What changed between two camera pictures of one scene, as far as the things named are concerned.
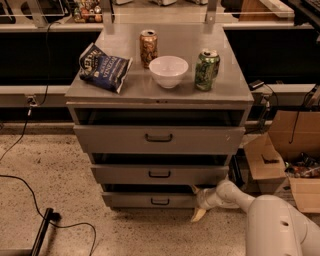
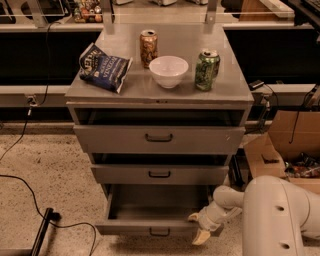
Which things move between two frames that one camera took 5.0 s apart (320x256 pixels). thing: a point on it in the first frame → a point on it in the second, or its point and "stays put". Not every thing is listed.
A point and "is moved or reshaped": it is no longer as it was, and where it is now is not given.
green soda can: x=206 y=69 stays put
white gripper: x=202 y=199 → x=209 y=220
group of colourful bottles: x=88 y=11 stays put
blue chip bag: x=102 y=70 stays put
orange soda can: x=148 y=45 stays put
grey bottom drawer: x=151 y=200 is moved or reshaped
